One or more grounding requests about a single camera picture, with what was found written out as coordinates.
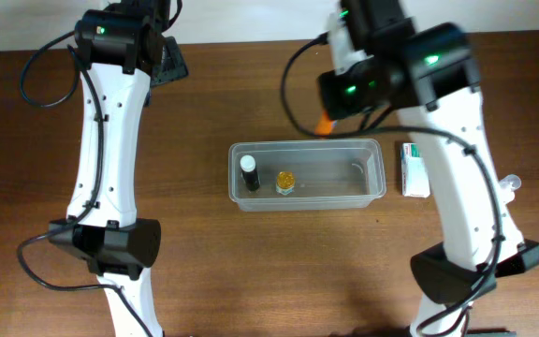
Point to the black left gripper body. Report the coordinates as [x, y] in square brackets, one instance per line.
[170, 63]

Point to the dark bottle white cap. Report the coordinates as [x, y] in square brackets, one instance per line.
[249, 173]

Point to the small jar gold lid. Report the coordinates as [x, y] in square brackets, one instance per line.
[285, 182]

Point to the orange tube white cap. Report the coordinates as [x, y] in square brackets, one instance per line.
[325, 125]

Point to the white squeeze bottle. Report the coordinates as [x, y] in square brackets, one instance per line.
[509, 185]

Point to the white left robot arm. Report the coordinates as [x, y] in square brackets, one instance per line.
[101, 226]

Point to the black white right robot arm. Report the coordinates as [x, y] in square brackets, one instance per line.
[432, 82]

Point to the clear plastic container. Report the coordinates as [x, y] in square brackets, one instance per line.
[330, 174]

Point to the white green medicine box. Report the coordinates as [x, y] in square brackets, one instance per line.
[415, 180]

